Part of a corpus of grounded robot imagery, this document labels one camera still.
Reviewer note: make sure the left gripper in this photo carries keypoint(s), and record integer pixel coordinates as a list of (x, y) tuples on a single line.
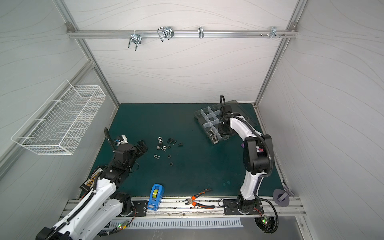
[(143, 146)]

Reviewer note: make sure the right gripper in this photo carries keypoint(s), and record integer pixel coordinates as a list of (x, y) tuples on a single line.
[(220, 133)]

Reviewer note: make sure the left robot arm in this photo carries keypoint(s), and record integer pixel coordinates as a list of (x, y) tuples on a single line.
[(103, 202)]

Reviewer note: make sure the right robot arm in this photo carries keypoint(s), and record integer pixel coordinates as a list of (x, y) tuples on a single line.
[(258, 156)]

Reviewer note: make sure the clear compartment organizer box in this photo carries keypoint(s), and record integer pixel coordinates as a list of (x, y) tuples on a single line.
[(208, 119)]

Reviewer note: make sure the screwdriver bit set case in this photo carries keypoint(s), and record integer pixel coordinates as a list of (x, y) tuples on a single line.
[(88, 184)]

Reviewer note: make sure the blue tape dispenser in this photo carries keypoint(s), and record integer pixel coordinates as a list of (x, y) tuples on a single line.
[(155, 197)]

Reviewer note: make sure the grey tape spool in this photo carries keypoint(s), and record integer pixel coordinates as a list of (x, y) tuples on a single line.
[(281, 197)]

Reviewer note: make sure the metal hook clamp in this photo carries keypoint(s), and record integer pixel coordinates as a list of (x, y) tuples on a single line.
[(201, 32)]

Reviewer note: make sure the metal U-bolt clamp middle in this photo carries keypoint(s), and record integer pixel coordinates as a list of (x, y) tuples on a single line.
[(165, 33)]

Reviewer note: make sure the metal u-bolt clamp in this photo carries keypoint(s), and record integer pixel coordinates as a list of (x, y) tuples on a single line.
[(135, 40), (165, 33)]

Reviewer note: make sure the metal U-bolt clamp left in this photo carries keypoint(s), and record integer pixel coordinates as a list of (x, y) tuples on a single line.
[(135, 40)]

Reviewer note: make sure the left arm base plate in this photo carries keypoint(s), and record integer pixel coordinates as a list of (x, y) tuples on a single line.
[(135, 208)]

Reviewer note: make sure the white wire basket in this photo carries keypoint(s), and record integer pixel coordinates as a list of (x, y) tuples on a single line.
[(57, 127)]

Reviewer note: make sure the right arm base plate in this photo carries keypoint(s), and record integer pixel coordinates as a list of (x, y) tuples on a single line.
[(237, 207)]

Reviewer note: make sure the metal bracket right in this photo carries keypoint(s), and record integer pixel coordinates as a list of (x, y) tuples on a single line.
[(273, 34)]

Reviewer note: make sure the aluminium crossbar rail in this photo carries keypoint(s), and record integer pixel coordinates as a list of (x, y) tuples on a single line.
[(179, 34)]

